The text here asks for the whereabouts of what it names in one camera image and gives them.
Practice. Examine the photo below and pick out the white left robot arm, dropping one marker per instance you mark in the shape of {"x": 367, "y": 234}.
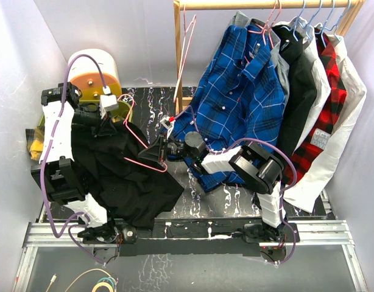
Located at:
{"x": 63, "y": 180}

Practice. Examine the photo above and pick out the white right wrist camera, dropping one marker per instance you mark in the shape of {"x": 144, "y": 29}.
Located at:
{"x": 168, "y": 123}

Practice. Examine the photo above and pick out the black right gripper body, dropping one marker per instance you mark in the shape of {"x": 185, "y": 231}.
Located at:
{"x": 172, "y": 148}

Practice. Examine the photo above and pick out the black hanging shirt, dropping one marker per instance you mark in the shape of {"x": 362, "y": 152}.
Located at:
{"x": 302, "y": 89}

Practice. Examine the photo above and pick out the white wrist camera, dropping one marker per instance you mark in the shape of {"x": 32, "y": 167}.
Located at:
{"x": 168, "y": 123}
{"x": 107, "y": 102}

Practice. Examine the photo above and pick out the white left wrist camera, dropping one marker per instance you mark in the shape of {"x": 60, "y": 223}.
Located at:
{"x": 107, "y": 102}

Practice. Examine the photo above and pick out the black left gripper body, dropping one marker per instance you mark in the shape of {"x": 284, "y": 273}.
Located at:
{"x": 88, "y": 117}

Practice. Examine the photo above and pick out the green plastic basket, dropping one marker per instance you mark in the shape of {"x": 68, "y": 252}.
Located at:
{"x": 117, "y": 114}

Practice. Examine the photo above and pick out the pink hanger holding blue shirt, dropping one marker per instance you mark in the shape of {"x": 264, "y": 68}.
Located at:
{"x": 267, "y": 27}

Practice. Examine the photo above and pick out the pink wire hanger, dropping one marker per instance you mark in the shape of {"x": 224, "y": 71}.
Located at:
{"x": 125, "y": 122}
{"x": 182, "y": 45}

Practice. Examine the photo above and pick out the yellow plaid shirt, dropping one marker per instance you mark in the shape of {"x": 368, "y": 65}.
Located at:
{"x": 35, "y": 139}

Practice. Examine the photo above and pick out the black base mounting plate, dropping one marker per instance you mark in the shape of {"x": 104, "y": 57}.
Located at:
{"x": 198, "y": 236}

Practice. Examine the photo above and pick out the white grey hanging shirt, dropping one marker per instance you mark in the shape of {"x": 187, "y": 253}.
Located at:
{"x": 318, "y": 72}

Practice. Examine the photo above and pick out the wooden clothes rack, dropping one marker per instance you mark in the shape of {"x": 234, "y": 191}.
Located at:
{"x": 348, "y": 17}

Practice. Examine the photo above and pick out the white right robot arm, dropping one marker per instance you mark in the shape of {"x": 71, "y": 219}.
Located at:
{"x": 249, "y": 162}

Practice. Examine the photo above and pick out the red black plaid shirt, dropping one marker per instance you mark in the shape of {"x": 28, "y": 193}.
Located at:
{"x": 317, "y": 139}

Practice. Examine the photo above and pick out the blue plaid shirt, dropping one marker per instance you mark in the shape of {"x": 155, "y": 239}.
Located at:
{"x": 239, "y": 94}

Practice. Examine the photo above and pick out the white orange drawer box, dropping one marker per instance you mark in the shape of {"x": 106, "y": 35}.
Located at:
{"x": 85, "y": 75}

